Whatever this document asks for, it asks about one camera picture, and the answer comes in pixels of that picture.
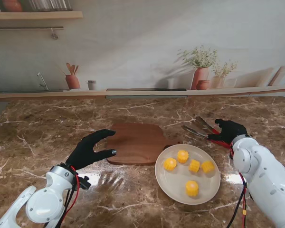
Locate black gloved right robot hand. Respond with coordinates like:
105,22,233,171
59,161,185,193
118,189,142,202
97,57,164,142
206,118,249,145

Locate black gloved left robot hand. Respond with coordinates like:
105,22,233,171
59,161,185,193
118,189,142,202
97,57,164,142
65,129,117,171

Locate red handled steel tongs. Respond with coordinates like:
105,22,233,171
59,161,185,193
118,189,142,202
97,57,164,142
181,115,232,149

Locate yellow corn chunk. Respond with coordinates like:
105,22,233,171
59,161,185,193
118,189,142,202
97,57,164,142
177,149,190,164
185,180,200,197
163,157,177,171
201,160,215,173
189,159,200,173

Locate brown wooden cutting board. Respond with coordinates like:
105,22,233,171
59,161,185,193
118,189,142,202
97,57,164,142
105,123,183,166

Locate white round plate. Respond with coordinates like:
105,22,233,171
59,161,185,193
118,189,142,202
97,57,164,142
154,143,221,205

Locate printed kitchen scene backdrop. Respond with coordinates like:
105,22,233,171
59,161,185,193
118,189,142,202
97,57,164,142
0,0,285,103

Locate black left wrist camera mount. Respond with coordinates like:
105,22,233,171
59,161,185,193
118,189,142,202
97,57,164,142
77,175,91,190

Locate left arm red black cable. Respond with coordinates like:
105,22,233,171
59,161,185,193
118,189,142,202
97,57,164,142
44,165,81,228

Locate arm red black cable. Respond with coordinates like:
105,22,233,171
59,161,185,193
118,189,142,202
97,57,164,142
224,142,250,228
44,165,81,228

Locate right arm red black cable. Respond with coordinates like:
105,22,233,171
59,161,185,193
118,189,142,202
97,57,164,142
224,142,250,228

